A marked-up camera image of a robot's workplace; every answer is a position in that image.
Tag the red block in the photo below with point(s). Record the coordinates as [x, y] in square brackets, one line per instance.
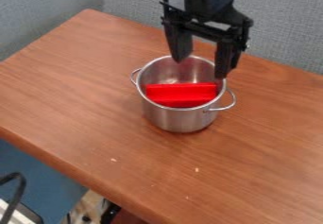
[182, 95]

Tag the black object under table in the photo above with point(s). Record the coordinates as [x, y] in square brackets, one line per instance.
[110, 213]

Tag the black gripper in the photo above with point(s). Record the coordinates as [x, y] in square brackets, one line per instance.
[212, 20]

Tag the black chair frame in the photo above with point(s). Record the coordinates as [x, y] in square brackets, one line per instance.
[14, 211]

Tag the metal pot with handles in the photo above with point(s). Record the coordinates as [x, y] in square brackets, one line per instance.
[195, 70]

